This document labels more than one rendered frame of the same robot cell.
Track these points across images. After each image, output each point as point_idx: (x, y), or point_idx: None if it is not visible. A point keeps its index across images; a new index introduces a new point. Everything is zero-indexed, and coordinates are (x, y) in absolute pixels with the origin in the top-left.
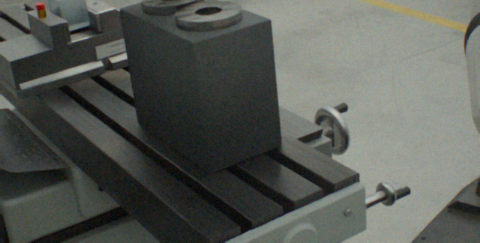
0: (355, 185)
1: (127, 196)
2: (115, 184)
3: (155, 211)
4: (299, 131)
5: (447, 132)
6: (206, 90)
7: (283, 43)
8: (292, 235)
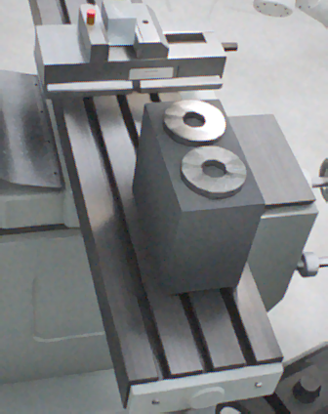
0: (275, 366)
1: (93, 266)
2: (89, 246)
3: (105, 307)
4: (293, 193)
5: None
6: (182, 243)
7: None
8: (200, 393)
